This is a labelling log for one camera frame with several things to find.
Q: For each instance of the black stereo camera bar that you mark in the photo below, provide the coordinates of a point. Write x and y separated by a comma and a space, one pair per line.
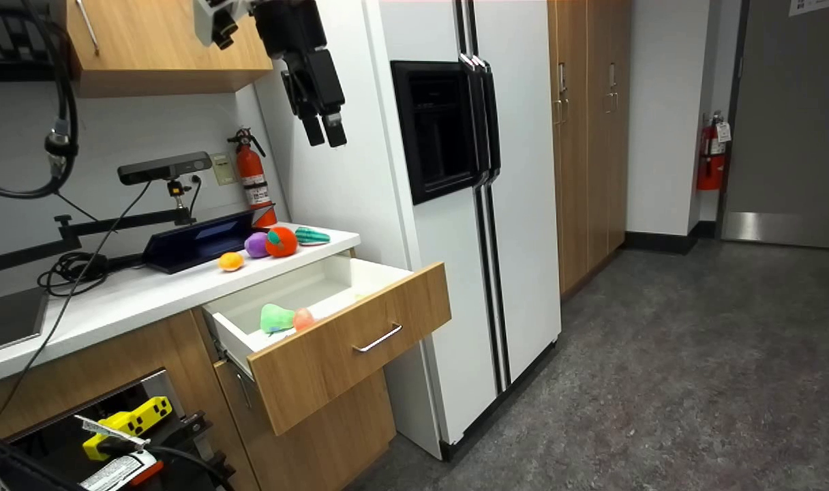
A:
164, 168

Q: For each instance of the white two-door refrigerator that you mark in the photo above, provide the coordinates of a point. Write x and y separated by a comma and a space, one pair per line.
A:
341, 200

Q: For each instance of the purple plush toy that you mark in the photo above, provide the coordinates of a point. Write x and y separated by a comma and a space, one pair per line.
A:
254, 245

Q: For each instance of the yellow power splitter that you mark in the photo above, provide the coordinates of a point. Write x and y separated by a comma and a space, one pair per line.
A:
130, 424

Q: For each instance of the red wall-mounted fire extinguisher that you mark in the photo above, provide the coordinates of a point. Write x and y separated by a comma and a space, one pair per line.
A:
709, 155

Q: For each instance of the grey door with kick plate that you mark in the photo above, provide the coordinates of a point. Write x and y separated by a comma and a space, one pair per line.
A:
786, 119

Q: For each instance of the wooden wall cabinet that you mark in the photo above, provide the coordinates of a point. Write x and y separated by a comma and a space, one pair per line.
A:
171, 36

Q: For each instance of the red orange plush toy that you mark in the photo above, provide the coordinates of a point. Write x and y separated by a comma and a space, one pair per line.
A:
283, 241

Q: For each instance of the tall wooden cabinet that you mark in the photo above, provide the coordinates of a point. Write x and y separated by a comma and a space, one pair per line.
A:
588, 138

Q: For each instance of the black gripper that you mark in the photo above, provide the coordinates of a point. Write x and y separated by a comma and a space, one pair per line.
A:
303, 63

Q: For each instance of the wooden base cabinet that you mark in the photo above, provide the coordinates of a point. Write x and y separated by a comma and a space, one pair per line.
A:
322, 447

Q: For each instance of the teal plush toy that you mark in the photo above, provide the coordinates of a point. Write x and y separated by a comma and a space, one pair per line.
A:
311, 237

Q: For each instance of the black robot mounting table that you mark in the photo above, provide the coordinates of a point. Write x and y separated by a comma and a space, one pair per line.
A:
41, 451

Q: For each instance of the white red printed packet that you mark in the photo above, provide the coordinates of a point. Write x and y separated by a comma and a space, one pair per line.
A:
115, 474

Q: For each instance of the yellow plush toy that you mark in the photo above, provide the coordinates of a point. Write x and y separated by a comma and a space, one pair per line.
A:
229, 264

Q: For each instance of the pale orange plush toy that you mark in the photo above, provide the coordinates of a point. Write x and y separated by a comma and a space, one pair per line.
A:
303, 321

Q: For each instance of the black slatted rack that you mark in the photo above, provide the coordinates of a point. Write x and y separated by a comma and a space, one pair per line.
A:
15, 36

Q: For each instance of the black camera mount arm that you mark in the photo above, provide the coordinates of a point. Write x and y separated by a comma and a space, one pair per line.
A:
115, 226

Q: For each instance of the black refrigerator dispenser panel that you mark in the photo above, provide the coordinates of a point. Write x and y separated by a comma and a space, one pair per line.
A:
433, 126

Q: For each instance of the white paper sign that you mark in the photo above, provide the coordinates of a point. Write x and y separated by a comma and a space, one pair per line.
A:
820, 8

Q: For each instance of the wooden drawer white inside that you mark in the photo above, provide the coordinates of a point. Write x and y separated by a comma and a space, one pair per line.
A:
341, 357

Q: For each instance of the beige wall outlet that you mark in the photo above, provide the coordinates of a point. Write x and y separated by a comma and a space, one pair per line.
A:
224, 168

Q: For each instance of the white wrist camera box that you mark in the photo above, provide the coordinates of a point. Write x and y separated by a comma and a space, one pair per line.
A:
214, 17

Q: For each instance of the dark recessed sink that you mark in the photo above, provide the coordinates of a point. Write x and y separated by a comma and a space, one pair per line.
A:
10, 319

